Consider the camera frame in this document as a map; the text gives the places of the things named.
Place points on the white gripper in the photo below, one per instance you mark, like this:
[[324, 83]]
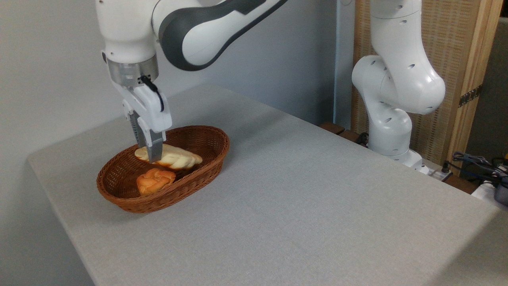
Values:
[[152, 109]]

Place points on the long pale braided bread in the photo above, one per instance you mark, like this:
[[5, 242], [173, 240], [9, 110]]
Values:
[[178, 159]]

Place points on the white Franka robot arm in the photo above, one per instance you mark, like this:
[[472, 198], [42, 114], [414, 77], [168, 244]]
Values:
[[397, 79]]

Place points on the small orange bread roll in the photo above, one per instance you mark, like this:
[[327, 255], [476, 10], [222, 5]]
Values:
[[152, 182]]

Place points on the brown wicker basket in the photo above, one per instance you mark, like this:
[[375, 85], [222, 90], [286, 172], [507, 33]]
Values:
[[119, 190]]

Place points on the grey tablecloth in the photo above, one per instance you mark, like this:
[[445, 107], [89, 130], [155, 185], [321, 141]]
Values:
[[317, 218]]

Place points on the brown wooden base board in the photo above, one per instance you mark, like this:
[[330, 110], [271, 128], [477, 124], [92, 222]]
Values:
[[341, 132]]

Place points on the wooden rattan folding screen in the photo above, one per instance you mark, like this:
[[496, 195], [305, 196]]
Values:
[[448, 39]]

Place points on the metal screen hinge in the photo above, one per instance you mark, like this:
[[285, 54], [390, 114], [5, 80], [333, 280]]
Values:
[[470, 96]]

